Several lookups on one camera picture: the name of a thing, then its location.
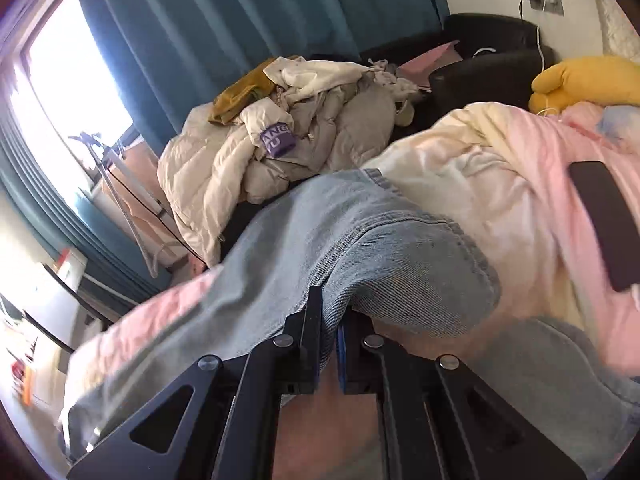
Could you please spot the black smartphone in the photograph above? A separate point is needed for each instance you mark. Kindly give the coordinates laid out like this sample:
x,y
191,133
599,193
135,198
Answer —
x,y
616,230

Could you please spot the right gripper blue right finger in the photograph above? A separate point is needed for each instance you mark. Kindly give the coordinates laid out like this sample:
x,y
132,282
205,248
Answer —
x,y
436,418

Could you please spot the teal curtain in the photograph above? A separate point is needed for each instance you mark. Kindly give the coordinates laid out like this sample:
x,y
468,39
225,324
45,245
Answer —
x,y
116,274
168,56

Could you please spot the white desk with drawers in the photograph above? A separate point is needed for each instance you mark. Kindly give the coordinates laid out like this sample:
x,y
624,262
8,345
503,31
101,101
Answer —
x,y
16,332

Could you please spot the teal curtain right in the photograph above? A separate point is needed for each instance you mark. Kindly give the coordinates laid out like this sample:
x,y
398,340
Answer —
x,y
168,56

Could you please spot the tripod stand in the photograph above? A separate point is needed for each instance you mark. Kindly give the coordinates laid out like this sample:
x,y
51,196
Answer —
x,y
97,150

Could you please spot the cream puffer jacket pile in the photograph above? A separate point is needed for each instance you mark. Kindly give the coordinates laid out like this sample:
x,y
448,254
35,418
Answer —
x,y
286,121

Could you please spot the orange tray with bottles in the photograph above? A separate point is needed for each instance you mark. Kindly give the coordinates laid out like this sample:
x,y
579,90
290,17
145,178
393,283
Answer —
x,y
23,372

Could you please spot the purple knit cuff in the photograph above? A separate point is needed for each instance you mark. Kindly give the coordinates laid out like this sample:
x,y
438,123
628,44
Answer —
x,y
278,139

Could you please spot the black armchair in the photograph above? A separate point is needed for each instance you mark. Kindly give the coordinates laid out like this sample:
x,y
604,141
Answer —
x,y
499,58

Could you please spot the blue denim jeans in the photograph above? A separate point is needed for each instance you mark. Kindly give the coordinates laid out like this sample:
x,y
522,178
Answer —
x,y
369,248

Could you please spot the mustard yellow garment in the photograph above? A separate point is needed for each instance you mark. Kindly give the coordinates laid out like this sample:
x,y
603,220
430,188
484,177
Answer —
x,y
251,87

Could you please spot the teal curtain left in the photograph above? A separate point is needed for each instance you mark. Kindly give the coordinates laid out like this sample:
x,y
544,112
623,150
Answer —
x,y
116,274

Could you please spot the pink white duvet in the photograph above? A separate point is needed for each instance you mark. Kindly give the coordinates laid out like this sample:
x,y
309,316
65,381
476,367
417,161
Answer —
x,y
496,171

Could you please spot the beige cardboard box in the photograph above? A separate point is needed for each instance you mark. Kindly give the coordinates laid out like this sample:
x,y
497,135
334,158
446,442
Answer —
x,y
131,197

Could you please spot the wall power socket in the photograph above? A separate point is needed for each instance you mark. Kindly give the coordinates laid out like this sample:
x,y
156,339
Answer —
x,y
549,6

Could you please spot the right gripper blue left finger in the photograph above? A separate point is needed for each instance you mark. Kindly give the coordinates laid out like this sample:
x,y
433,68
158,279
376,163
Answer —
x,y
219,418

